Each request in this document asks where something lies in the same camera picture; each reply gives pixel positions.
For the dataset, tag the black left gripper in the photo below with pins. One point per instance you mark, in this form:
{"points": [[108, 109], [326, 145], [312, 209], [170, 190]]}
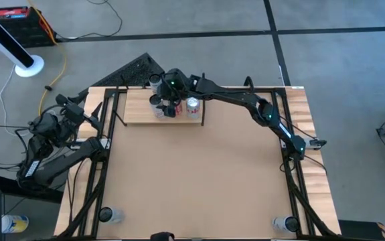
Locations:
{"points": [[75, 114]]}

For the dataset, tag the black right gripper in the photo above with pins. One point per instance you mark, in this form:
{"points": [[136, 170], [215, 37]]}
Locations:
{"points": [[171, 96]]}

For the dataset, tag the slim Peach Vibe can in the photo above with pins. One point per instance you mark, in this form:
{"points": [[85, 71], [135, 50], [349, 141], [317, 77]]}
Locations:
{"points": [[115, 216], [158, 112]]}

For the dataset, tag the silver Diet Coke can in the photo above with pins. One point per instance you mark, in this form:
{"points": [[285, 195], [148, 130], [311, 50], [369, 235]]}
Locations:
{"points": [[192, 107]]}

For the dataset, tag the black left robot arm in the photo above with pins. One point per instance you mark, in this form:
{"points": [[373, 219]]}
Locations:
{"points": [[61, 160]]}

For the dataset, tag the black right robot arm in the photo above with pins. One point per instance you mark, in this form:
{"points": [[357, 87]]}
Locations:
{"points": [[239, 97]]}

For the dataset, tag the white slim beverage can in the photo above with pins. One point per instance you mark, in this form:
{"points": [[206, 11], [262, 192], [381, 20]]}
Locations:
{"points": [[281, 223]]}

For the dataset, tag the white stand with round base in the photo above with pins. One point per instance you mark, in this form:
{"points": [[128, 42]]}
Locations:
{"points": [[29, 67]]}

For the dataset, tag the black floor tape strip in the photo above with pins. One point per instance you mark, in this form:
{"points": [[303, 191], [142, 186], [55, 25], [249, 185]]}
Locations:
{"points": [[178, 34], [276, 40]]}

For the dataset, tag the black crate with red lid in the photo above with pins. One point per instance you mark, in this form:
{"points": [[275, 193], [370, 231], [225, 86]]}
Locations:
{"points": [[24, 30]]}

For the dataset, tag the person's head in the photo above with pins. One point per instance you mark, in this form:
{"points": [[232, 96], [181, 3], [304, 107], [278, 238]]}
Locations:
{"points": [[162, 237]]}

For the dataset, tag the white and yellow canister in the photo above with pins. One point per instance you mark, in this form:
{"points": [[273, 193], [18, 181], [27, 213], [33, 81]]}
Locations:
{"points": [[14, 224]]}

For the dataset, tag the black storage box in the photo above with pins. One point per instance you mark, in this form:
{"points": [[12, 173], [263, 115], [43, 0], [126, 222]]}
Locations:
{"points": [[359, 232]]}

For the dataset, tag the wooden shelf with black frame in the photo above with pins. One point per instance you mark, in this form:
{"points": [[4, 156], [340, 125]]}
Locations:
{"points": [[138, 107]]}

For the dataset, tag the black aluminium table frame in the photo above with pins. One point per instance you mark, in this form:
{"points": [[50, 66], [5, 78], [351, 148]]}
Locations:
{"points": [[272, 90]]}

